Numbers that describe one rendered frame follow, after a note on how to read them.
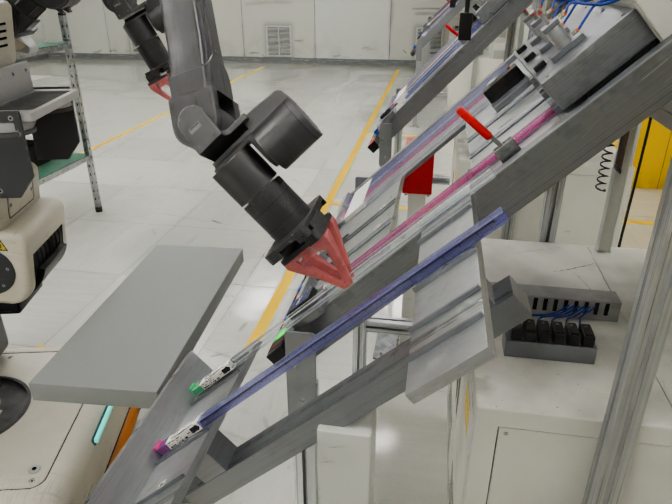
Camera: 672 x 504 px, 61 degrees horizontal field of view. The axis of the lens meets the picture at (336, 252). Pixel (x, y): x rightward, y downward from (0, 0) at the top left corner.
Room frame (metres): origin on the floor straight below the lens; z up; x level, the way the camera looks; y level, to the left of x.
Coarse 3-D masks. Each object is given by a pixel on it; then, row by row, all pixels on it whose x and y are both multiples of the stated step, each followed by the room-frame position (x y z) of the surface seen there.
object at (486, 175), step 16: (480, 176) 0.59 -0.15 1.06; (496, 176) 0.58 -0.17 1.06; (464, 192) 0.59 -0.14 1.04; (432, 208) 0.60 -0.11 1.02; (448, 208) 0.59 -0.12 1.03; (416, 224) 0.60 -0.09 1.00; (400, 240) 0.60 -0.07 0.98; (368, 256) 0.61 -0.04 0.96; (384, 256) 0.60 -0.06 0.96; (352, 272) 0.61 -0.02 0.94; (336, 288) 0.61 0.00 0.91; (304, 304) 0.63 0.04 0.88; (320, 304) 0.61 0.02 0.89; (288, 320) 0.62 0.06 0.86; (272, 336) 0.62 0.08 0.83; (240, 352) 0.64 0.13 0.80
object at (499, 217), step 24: (504, 216) 0.47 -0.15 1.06; (456, 240) 0.48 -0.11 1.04; (432, 264) 0.48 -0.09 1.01; (384, 288) 0.50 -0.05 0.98; (408, 288) 0.48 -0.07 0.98; (360, 312) 0.49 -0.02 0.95; (336, 336) 0.50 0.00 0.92; (288, 360) 0.50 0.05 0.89; (264, 384) 0.51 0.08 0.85; (216, 408) 0.52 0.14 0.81
